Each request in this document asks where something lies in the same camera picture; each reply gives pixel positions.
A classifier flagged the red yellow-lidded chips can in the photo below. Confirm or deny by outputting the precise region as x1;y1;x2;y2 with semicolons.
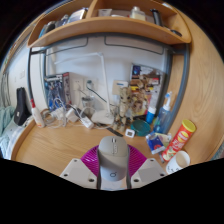
161;119;197;163

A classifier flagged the white power strip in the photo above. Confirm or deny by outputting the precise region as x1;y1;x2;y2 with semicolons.
79;116;95;130

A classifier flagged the blue spray bottle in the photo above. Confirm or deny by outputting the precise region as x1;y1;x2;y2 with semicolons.
153;91;174;135

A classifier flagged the white charger block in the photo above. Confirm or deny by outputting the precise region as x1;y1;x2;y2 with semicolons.
65;108;79;123

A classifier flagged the white blue-capped tube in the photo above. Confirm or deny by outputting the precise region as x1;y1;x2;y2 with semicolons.
145;96;158;125

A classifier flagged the blue white checkered bedding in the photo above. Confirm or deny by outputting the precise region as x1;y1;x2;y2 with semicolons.
0;119;34;159

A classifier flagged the teal round lid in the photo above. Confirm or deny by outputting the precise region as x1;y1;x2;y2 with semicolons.
130;119;152;137

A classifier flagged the small white cube clock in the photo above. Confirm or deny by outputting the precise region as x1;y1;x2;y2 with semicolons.
125;129;136;139

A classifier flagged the golden robot model figure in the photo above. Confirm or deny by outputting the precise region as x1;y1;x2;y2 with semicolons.
112;85;134;133

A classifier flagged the blue packet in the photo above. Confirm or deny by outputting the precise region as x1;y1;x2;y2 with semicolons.
145;131;166;155

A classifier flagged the white red-capped pump lotion bottle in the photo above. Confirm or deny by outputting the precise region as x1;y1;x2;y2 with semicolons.
30;98;46;129

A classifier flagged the teal blanket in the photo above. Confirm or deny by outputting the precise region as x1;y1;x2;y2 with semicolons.
0;106;16;134

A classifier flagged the grey computer mouse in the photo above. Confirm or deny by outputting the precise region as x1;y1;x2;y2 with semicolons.
97;135;130;183

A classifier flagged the grey metal desk frame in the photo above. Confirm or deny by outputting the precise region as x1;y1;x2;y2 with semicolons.
27;33;191;134

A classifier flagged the black bag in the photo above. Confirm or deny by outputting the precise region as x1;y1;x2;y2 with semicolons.
13;87;33;127

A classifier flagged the white desk lamp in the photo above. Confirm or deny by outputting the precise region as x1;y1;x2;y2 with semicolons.
54;51;115;126

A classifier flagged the white cable bundle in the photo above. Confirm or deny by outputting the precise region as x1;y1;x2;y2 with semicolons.
41;98;98;129

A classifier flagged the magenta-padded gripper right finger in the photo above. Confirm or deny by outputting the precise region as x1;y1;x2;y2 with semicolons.
126;145;167;190

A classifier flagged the blue robot model kit box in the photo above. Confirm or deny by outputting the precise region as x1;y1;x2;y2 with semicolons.
43;72;72;113

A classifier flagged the white mug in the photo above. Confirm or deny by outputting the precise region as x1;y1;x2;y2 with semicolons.
165;150;191;175

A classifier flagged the colourful model kit box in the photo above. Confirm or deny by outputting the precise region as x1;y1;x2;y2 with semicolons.
129;63;163;116

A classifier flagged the wooden shelf unit with items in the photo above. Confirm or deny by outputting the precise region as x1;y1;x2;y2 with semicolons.
26;0;193;49

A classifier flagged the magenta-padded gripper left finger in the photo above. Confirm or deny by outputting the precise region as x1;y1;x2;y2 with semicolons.
59;145;101;190

